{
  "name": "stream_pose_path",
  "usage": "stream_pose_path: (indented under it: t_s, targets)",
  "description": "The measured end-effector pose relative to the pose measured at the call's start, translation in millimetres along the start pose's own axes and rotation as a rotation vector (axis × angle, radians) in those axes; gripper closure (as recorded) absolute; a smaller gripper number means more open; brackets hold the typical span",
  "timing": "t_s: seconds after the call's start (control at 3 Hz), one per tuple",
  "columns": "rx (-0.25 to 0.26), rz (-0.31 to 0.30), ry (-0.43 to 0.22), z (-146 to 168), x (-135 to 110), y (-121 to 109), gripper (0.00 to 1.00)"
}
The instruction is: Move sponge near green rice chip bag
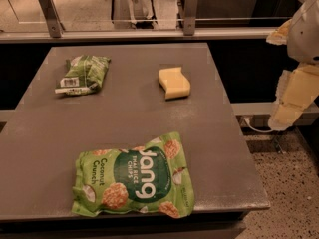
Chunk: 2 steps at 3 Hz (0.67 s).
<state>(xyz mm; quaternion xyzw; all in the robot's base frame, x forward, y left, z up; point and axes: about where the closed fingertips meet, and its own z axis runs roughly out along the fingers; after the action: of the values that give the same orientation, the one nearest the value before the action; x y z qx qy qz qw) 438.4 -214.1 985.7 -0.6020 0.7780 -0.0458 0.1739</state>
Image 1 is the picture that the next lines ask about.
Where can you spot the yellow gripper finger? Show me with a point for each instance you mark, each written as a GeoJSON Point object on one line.
{"type": "Point", "coordinates": [295, 92]}
{"type": "Point", "coordinates": [280, 35]}

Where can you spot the small crumpled green bag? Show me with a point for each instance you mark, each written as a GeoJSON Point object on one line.
{"type": "Point", "coordinates": [85, 75]}

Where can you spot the metal bracket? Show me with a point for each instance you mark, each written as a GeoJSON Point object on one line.
{"type": "Point", "coordinates": [189, 16]}
{"type": "Point", "coordinates": [51, 17]}

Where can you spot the green rice chip bag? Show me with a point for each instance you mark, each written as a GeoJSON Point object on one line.
{"type": "Point", "coordinates": [151, 178]}

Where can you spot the left metal bracket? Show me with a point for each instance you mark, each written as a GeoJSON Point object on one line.
{"type": "Point", "coordinates": [51, 17]}

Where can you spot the yellow sponge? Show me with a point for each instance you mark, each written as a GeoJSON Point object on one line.
{"type": "Point", "coordinates": [174, 83]}

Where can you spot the glass barrier panel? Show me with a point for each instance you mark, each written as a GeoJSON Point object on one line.
{"type": "Point", "coordinates": [108, 15]}

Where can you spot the right metal bracket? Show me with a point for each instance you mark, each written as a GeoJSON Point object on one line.
{"type": "Point", "coordinates": [189, 16]}

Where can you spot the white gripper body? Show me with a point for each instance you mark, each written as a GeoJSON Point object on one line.
{"type": "Point", "coordinates": [305, 34]}

